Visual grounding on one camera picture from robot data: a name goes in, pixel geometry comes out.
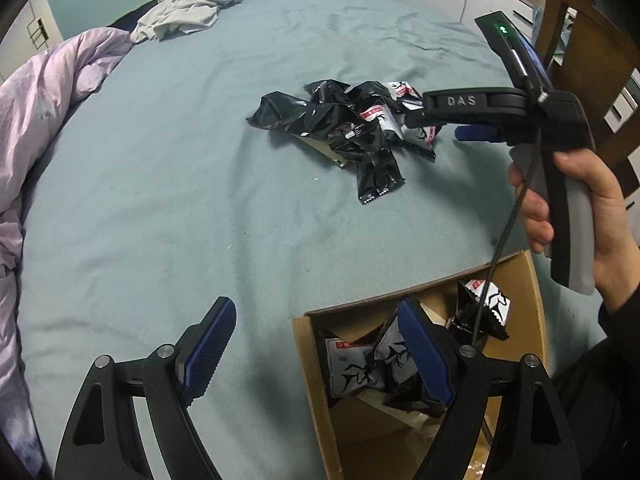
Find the brown cardboard box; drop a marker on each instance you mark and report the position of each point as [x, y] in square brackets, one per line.
[310, 360]

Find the person's right forearm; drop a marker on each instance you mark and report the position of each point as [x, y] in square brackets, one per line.
[610, 370]

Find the heap of deer-print packets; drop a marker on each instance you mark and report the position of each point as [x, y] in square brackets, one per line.
[350, 370]

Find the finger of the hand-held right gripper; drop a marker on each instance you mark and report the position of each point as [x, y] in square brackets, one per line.
[477, 133]
[430, 119]

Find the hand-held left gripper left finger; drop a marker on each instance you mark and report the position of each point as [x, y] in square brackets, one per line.
[207, 355]

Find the grey-green crumpled clothing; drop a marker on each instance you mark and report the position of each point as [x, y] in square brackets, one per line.
[185, 12]

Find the beige sachet sheet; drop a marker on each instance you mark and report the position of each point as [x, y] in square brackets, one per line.
[332, 154]
[400, 412]

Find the person's right hand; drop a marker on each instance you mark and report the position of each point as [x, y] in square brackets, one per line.
[615, 230]

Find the pink duvet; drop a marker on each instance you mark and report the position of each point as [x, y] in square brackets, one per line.
[45, 125]

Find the pile of black snack packets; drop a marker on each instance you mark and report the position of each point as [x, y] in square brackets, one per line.
[300, 110]

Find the brown wooden chair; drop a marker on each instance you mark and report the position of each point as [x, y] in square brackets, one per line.
[590, 60]

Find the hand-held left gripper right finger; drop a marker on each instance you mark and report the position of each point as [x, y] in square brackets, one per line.
[425, 355]

